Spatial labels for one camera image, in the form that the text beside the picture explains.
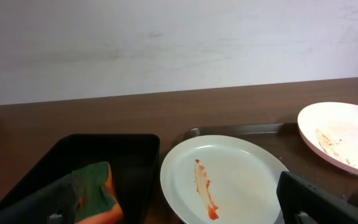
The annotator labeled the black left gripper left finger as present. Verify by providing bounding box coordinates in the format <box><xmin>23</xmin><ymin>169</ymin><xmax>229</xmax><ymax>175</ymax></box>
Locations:
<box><xmin>0</xmin><ymin>174</ymin><xmax>80</xmax><ymax>224</ymax></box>

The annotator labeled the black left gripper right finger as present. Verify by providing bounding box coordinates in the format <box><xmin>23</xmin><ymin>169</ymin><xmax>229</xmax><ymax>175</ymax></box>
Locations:
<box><xmin>276</xmin><ymin>171</ymin><xmax>358</xmax><ymax>224</ymax></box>

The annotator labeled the orange green scrub sponge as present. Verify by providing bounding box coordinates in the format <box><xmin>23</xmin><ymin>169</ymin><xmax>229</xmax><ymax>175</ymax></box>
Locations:
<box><xmin>71</xmin><ymin>161</ymin><xmax>124</xmax><ymax>224</ymax></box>

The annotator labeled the pink plate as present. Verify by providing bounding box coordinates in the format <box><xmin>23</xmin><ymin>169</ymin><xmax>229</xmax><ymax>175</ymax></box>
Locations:
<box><xmin>297</xmin><ymin>102</ymin><xmax>358</xmax><ymax>175</ymax></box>

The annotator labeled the white plate with ketchup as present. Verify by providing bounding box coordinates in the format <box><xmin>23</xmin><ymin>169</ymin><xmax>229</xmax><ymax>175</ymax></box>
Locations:
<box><xmin>160</xmin><ymin>135</ymin><xmax>286</xmax><ymax>223</ymax></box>

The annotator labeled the brown serving tray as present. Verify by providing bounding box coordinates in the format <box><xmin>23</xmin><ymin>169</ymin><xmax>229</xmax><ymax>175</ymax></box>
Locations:
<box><xmin>181</xmin><ymin>123</ymin><xmax>358</xmax><ymax>208</ymax></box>

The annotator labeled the black plastic tray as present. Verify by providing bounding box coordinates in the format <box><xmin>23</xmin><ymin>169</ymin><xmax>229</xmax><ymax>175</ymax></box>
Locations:
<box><xmin>0</xmin><ymin>133</ymin><xmax>161</xmax><ymax>224</ymax></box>

